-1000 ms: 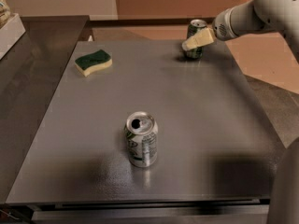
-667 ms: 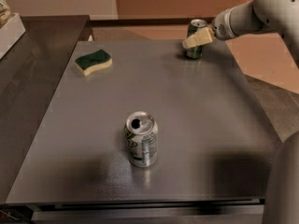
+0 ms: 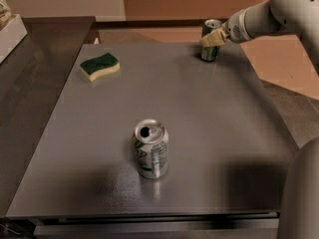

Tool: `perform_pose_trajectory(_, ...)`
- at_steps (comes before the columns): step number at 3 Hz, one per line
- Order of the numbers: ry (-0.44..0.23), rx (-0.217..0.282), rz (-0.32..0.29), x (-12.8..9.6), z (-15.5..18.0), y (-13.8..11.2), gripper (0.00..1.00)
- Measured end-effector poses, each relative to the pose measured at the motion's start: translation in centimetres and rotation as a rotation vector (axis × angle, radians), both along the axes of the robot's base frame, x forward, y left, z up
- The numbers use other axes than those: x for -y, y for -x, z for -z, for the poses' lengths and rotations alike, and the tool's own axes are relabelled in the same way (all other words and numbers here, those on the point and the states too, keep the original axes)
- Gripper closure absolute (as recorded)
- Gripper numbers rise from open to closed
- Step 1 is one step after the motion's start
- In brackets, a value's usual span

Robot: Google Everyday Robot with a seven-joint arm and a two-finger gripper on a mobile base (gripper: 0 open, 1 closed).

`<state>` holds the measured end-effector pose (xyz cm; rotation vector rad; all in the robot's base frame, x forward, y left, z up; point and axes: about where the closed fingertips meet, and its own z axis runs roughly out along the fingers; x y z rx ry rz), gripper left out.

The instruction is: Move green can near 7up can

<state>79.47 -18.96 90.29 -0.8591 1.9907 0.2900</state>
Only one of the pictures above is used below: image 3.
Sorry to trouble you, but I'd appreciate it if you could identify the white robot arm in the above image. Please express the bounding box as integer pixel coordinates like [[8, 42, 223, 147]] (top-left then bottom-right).
[[200, 0, 319, 239]]

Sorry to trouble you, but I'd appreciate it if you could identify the white box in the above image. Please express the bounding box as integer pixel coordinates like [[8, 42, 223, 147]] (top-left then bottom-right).
[[0, 14, 27, 64]]

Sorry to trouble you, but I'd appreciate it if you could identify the green soda can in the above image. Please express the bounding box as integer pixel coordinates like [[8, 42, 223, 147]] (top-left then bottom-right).
[[201, 19, 221, 62]]

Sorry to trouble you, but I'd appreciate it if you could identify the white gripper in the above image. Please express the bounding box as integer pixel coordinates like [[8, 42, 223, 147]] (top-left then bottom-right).
[[199, 8, 252, 48]]

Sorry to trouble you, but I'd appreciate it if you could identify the silver 7up can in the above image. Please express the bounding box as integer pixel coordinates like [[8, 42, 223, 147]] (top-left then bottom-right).
[[133, 119, 168, 179]]

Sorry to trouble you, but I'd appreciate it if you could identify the green yellow sponge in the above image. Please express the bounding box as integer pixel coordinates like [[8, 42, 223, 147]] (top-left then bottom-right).
[[80, 53, 120, 82]]

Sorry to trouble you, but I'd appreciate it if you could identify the dark side counter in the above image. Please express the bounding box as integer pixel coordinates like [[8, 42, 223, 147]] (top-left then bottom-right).
[[0, 16, 98, 218]]

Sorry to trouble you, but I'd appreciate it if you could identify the item on white box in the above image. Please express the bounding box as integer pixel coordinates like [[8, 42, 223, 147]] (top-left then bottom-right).
[[0, 0, 12, 30]]

